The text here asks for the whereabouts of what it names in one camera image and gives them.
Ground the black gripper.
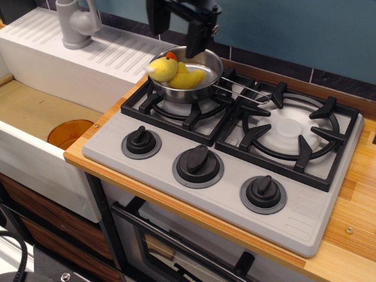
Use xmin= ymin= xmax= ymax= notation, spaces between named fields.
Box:
xmin=146 ymin=0 xmax=220 ymax=59

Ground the grey toy stove top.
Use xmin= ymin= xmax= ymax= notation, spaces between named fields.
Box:
xmin=82 ymin=70 xmax=364 ymax=257

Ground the wooden drawer cabinet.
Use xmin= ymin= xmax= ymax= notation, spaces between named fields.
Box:
xmin=1 ymin=174 xmax=122 ymax=281

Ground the black middle stove knob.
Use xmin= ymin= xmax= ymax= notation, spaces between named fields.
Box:
xmin=172 ymin=145 xmax=224 ymax=189

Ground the toy oven door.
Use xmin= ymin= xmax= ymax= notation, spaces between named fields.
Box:
xmin=109 ymin=197 xmax=311 ymax=281

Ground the grey toy faucet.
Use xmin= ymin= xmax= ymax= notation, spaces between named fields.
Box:
xmin=56 ymin=0 xmax=101 ymax=50

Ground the white toy sink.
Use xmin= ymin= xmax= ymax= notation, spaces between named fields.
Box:
xmin=1 ymin=8 xmax=171 ymax=223

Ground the black left burner grate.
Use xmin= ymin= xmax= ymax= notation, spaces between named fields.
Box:
xmin=120 ymin=68 xmax=256 ymax=146

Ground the orange plastic plate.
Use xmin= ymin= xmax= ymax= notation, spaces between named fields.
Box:
xmin=47 ymin=119 xmax=93 ymax=150

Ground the black right stove knob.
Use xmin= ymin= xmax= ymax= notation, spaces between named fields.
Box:
xmin=240 ymin=175 xmax=287 ymax=215

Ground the black left stove knob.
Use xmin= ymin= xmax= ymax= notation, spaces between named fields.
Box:
xmin=121 ymin=126 xmax=162 ymax=160

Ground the black burner grate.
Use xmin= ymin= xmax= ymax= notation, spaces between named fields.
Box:
xmin=215 ymin=81 xmax=363 ymax=192
xmin=120 ymin=68 xmax=256 ymax=146

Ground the black stove knob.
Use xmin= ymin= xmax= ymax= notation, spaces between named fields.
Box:
xmin=121 ymin=126 xmax=162 ymax=160
xmin=172 ymin=145 xmax=224 ymax=189
xmin=240 ymin=175 xmax=287 ymax=215

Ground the black oven door handle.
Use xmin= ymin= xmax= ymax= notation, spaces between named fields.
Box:
xmin=110 ymin=202 xmax=248 ymax=281

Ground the black cable lower left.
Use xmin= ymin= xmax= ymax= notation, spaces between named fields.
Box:
xmin=0 ymin=230 xmax=29 ymax=282

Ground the silver metal pan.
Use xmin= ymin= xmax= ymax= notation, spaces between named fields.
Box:
xmin=149 ymin=46 xmax=270 ymax=105

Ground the black right burner grate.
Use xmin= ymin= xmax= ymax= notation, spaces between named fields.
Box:
xmin=215 ymin=81 xmax=363 ymax=192

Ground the yellow stuffed duck toy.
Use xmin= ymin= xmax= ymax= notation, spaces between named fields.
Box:
xmin=145 ymin=52 xmax=206 ymax=90

